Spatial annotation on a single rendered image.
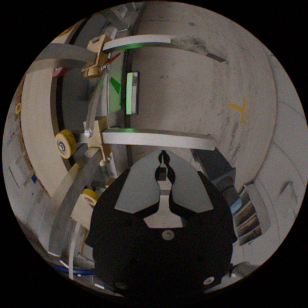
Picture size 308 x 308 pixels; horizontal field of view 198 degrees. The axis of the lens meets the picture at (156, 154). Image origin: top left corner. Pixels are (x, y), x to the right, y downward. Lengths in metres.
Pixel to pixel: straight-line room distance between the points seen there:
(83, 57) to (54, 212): 0.27
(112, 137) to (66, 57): 0.22
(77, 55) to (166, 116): 1.02
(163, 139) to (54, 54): 0.29
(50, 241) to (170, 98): 1.16
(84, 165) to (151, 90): 0.96
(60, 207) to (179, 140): 0.28
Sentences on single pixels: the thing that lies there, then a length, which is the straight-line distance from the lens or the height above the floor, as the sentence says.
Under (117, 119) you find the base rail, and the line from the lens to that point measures 0.41.
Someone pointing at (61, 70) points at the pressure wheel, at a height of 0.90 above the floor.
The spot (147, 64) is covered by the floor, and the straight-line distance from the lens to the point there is 1.14.
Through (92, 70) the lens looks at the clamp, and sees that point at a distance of 0.26.
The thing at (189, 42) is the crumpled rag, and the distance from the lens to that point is 0.25.
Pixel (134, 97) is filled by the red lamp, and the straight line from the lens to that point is 0.37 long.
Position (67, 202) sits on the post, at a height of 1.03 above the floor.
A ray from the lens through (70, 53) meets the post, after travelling 0.21.
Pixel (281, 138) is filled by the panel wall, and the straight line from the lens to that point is 2.63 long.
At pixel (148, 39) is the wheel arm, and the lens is 0.26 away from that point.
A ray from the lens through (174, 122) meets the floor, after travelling 1.11.
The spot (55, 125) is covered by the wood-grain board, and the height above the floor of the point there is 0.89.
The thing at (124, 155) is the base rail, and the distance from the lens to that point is 0.46.
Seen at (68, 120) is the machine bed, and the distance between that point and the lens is 0.47.
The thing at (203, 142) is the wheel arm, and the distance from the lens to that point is 0.26.
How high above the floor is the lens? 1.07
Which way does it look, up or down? 57 degrees down
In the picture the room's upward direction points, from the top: 177 degrees counter-clockwise
